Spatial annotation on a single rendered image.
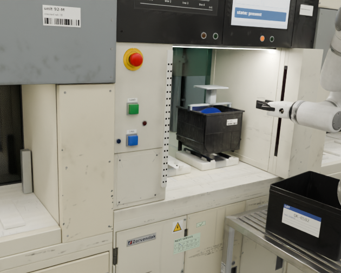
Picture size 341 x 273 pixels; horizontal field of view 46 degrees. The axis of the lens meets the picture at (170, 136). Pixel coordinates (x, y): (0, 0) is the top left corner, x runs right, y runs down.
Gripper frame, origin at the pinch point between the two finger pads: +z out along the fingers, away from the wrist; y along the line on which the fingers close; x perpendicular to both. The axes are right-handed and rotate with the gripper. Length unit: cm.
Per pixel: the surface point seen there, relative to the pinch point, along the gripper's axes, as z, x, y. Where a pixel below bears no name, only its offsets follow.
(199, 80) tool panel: 75, 0, 26
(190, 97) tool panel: 83, -11, 26
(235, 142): 22.0, -21.0, 7.5
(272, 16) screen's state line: 2.0, 32.2, 1.4
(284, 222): -22.5, -37.2, -8.4
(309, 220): -31.2, -32.9, -7.2
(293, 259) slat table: -33, -44, -15
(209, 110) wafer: 32.0, -8.1, -0.3
